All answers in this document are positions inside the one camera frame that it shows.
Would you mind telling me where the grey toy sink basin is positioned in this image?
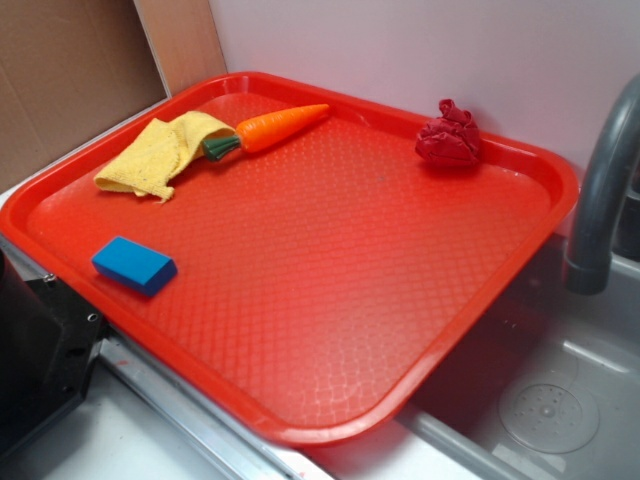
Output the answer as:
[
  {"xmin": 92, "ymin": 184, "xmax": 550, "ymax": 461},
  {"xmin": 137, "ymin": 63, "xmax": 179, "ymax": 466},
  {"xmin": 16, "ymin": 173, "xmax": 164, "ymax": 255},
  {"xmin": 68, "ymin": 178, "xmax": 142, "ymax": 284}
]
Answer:
[{"xmin": 315, "ymin": 245, "xmax": 639, "ymax": 479}]

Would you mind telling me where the blue rectangular block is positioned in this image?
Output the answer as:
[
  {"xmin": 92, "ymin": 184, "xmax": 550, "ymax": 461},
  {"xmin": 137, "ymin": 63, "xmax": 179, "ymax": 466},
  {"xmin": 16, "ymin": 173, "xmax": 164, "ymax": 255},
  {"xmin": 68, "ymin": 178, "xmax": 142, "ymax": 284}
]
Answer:
[{"xmin": 91, "ymin": 237, "xmax": 178, "ymax": 297}]

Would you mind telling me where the yellow cloth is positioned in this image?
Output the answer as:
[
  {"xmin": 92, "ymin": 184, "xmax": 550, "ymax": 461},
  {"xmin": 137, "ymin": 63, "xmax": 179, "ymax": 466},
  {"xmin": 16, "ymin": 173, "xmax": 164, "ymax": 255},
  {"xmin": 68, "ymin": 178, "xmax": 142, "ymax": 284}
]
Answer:
[{"xmin": 94, "ymin": 111, "xmax": 234, "ymax": 203}]

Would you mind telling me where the crumpled red paper ball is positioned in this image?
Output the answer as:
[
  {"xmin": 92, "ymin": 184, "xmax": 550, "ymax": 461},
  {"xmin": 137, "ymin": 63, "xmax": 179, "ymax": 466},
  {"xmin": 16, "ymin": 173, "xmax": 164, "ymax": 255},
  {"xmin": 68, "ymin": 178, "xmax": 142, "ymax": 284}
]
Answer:
[{"xmin": 415, "ymin": 99, "xmax": 480, "ymax": 167}]

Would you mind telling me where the light wooden board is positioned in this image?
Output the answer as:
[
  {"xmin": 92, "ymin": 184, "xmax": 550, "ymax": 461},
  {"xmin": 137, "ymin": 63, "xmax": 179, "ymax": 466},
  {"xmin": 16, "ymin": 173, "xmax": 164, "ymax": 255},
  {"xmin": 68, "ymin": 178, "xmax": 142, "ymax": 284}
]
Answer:
[{"xmin": 134, "ymin": 0, "xmax": 227, "ymax": 97}]

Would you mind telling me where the brown cardboard panel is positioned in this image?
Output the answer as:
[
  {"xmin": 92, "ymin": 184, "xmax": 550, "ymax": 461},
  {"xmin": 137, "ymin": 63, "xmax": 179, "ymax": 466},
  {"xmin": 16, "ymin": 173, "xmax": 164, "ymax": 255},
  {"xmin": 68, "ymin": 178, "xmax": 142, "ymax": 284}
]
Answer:
[{"xmin": 1, "ymin": 1, "xmax": 166, "ymax": 190}]

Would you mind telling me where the orange toy carrot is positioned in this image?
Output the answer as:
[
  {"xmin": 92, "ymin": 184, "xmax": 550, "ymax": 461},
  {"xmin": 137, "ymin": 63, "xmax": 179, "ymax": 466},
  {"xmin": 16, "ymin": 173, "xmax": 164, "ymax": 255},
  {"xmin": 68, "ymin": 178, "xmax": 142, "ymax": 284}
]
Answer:
[{"xmin": 201, "ymin": 104, "xmax": 330, "ymax": 162}]

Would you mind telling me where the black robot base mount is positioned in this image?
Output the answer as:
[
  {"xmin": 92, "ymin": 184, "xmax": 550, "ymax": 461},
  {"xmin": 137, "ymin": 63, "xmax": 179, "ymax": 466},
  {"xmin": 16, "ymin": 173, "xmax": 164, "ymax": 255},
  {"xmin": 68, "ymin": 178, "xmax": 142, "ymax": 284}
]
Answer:
[{"xmin": 1, "ymin": 255, "xmax": 106, "ymax": 461}]

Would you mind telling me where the grey toy faucet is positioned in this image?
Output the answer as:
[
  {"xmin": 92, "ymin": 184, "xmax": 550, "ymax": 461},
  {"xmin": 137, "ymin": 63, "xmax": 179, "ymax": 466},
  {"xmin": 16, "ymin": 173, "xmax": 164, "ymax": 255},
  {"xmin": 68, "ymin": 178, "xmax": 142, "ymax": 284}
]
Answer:
[{"xmin": 562, "ymin": 76, "xmax": 639, "ymax": 295}]

